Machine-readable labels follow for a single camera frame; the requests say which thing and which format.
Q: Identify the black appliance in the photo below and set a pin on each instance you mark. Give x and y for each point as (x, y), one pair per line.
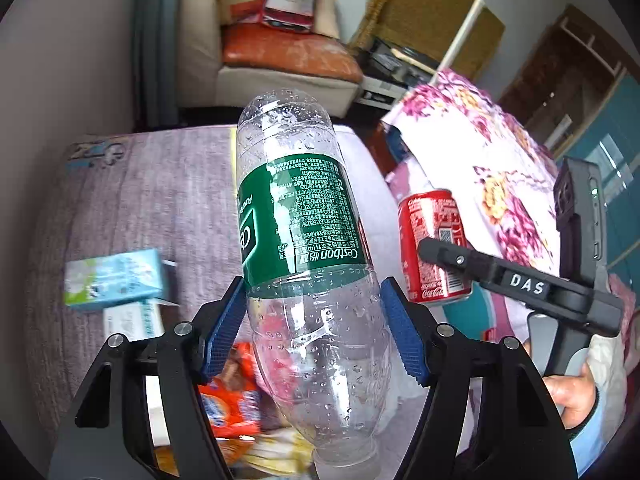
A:
(395, 62)

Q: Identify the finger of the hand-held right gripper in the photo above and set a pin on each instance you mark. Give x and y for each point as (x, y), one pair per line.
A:
(485, 267)

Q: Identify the light blue carton box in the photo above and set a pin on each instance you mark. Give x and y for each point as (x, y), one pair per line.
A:
(115, 277)

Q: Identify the person's right hand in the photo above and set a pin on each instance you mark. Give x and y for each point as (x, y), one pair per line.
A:
(575, 395)

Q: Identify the lilac table cover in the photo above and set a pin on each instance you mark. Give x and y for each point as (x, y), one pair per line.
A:
(150, 200)

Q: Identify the teal cabinet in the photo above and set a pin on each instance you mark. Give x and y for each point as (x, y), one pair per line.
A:
(612, 145)

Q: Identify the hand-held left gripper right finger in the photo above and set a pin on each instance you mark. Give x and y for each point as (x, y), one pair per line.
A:
(400, 330)

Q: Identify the pink floral blanket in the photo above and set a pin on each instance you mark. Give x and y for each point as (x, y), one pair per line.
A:
(475, 125)

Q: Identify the white paper box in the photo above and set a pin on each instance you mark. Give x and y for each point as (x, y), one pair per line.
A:
(132, 317)

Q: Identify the red soda can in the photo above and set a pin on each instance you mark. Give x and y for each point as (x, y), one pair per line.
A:
(425, 230)

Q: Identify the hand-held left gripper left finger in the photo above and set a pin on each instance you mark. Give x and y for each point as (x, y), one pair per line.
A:
(225, 325)

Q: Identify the orange snack packet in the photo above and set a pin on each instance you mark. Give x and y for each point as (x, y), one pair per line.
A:
(232, 405)

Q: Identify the person's right forearm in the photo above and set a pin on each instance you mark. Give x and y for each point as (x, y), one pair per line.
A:
(595, 445)

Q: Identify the cream leather armchair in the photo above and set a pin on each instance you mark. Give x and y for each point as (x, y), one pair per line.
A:
(200, 60)

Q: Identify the orange seat cushion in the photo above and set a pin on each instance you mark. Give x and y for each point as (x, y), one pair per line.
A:
(290, 55)

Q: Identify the yellow snack packet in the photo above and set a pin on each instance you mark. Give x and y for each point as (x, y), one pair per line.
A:
(270, 455)

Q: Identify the mustard yellow cloth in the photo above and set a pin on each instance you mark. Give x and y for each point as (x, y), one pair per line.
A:
(420, 5)

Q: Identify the clear plastic bottle green label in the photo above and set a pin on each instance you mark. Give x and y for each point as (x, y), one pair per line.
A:
(300, 210)

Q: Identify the grey door frame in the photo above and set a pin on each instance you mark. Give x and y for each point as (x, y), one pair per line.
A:
(152, 45)

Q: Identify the pink fuzzy blanket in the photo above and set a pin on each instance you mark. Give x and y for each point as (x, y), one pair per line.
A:
(622, 290)

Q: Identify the white pole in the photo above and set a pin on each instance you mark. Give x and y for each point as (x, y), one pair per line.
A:
(462, 32)

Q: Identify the brown wooden shelf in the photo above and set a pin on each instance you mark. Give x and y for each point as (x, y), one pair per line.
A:
(565, 75)

